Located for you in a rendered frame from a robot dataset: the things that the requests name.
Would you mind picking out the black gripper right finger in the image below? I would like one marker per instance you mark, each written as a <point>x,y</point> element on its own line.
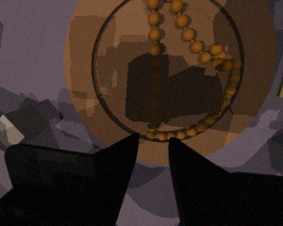
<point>207,195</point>

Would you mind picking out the brown round bead board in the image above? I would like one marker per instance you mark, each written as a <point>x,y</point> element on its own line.
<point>107,70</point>

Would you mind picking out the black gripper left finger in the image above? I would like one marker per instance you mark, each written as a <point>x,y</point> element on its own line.
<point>100,178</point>

